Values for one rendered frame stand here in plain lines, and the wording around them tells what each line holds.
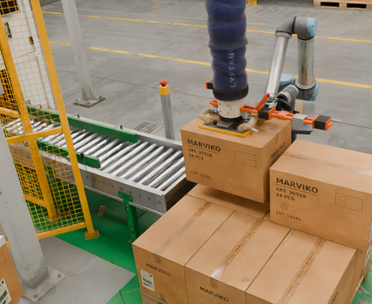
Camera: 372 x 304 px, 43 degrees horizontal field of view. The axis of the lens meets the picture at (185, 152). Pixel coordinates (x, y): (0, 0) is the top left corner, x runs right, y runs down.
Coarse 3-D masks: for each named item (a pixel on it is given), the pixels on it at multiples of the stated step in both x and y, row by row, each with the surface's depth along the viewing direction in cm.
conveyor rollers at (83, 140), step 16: (16, 128) 458; (48, 128) 454; (80, 128) 451; (64, 144) 426; (80, 144) 418; (96, 144) 422; (112, 144) 413; (128, 144) 416; (144, 144) 406; (112, 160) 389; (144, 160) 382; (160, 160) 383; (128, 176) 367; (160, 176) 359; (176, 176) 358
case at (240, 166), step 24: (192, 120) 319; (216, 120) 315; (288, 120) 304; (192, 144) 310; (216, 144) 297; (240, 144) 286; (264, 144) 280; (288, 144) 309; (192, 168) 320; (216, 168) 307; (240, 168) 295; (264, 168) 286; (240, 192) 304; (264, 192) 294
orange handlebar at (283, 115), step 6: (210, 102) 308; (216, 102) 310; (240, 108) 296; (246, 108) 294; (276, 114) 282; (282, 114) 281; (288, 114) 282; (294, 114) 280; (306, 120) 272; (312, 120) 273; (330, 126) 266
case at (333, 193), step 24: (312, 144) 300; (288, 168) 279; (312, 168) 276; (336, 168) 274; (360, 168) 272; (288, 192) 281; (312, 192) 272; (336, 192) 262; (360, 192) 254; (288, 216) 290; (312, 216) 279; (336, 216) 270; (360, 216) 261; (336, 240) 278; (360, 240) 268
